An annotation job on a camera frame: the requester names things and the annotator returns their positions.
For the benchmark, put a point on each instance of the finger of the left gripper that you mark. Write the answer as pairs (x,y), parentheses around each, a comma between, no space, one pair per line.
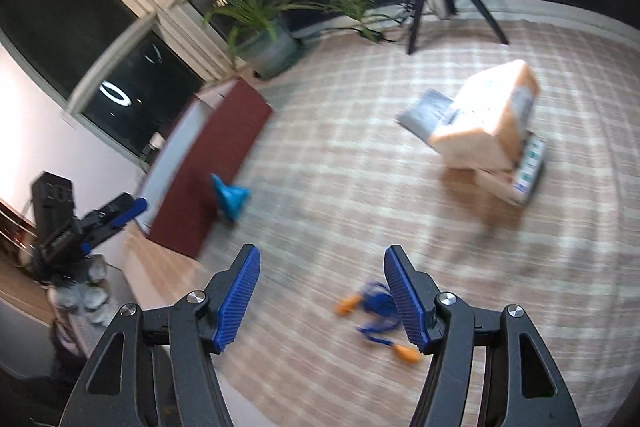
(131,211)

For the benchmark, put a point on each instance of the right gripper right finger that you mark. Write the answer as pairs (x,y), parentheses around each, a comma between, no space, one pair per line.
(522,384)

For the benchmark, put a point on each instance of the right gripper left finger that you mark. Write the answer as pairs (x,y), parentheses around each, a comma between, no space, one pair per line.
(117,386)

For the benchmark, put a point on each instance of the blue collapsible silicone funnel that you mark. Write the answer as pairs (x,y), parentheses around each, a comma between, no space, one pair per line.
(231,199)

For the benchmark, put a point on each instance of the white dotted tissue pack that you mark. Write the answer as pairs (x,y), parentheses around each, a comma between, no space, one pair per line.
(516,186)

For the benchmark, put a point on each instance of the grey foil tea packet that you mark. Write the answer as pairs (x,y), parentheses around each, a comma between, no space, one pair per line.
(422,118)

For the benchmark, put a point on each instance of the white gloved left hand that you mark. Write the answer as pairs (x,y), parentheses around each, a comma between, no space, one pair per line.
(84,293)

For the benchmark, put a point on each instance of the dark red storage box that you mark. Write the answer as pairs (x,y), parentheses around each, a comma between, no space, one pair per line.
(212,137)

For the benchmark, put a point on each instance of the plaid beige carpet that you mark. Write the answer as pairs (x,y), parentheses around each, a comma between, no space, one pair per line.
(335,181)

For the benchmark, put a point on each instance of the large potted green plant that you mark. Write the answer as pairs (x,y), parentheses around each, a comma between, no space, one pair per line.
(259,36)

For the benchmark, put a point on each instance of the beige wrapped tissue pack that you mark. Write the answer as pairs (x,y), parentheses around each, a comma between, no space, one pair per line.
(486,123)

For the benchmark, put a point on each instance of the small spider plant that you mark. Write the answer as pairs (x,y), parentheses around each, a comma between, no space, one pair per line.
(364,17)

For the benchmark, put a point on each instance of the blue cord orange earplugs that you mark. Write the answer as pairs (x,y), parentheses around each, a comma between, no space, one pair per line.
(376,300)

